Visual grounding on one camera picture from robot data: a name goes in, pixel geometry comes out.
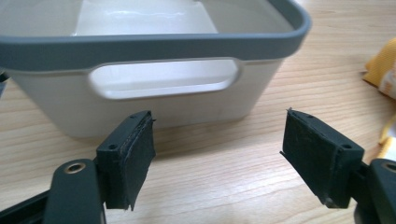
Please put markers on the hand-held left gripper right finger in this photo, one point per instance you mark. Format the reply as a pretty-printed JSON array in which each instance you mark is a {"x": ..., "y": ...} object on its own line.
[{"x": 317, "y": 155}]

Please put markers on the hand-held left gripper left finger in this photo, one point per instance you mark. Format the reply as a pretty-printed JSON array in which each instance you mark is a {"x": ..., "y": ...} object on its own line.
[{"x": 124, "y": 161}]

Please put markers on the white plastic basket grey rim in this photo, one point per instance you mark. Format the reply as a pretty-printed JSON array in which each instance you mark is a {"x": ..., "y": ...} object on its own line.
[{"x": 174, "y": 109}]

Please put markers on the yellow white snack packet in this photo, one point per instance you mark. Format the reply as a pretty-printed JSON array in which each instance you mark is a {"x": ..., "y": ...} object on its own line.
[{"x": 387, "y": 140}]

